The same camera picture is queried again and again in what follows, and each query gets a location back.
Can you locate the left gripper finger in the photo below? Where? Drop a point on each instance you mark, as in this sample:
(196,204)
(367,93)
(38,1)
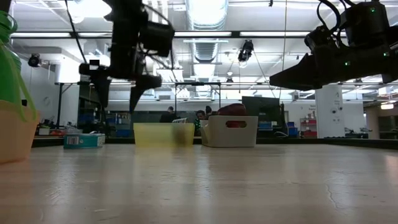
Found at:
(101,84)
(146,82)

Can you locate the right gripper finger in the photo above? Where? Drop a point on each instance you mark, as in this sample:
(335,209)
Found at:
(298,77)

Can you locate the dark purple toy grapes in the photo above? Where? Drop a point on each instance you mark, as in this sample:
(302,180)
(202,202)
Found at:
(231,109)

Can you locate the green plastic squeeze bottle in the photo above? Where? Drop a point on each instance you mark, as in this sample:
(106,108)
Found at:
(9,68)

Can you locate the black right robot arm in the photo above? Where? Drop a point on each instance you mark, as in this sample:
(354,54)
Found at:
(367,21)

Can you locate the person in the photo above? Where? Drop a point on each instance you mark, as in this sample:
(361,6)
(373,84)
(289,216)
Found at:
(168,116)
(200,116)
(208,109)

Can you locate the black monitor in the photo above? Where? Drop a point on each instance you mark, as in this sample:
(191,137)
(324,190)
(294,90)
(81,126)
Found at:
(261,109)

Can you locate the red storage drawers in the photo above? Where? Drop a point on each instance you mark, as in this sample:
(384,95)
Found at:
(308,127)

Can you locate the blue storage crates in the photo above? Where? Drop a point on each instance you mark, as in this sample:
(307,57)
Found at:
(290,129)

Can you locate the translucent yellow plastic bin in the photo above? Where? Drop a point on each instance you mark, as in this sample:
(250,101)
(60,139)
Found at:
(152,135)

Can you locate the grey plastic bin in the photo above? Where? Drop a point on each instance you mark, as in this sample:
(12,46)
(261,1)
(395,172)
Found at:
(230,138)

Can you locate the translucent orange plastic tray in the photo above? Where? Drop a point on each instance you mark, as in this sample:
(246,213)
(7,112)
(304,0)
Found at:
(17,137)

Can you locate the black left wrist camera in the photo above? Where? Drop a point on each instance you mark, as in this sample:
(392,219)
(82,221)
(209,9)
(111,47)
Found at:
(157,39)

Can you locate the black overhead camera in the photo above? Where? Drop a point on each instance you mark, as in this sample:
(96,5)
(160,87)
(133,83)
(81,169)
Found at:
(247,48)

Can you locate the silver ventilation duct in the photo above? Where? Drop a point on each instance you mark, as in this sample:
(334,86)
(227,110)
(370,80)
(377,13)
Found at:
(206,12)

